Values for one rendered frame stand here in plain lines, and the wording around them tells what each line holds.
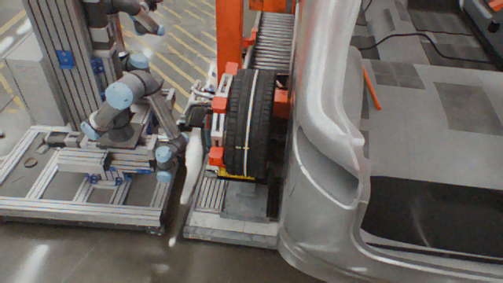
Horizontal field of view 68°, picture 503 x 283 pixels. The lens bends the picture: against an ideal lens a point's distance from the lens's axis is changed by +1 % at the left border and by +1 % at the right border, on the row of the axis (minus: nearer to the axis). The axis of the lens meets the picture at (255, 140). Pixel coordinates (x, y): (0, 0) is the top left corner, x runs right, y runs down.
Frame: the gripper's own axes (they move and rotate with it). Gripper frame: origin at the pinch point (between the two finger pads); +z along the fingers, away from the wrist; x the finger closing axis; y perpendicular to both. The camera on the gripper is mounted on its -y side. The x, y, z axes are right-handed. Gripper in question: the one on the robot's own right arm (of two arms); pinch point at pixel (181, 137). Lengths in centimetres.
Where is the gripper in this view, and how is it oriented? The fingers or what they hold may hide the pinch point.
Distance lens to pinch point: 222.2
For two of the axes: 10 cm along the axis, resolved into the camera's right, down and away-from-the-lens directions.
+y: 0.5, -7.3, -6.8
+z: 1.1, -6.7, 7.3
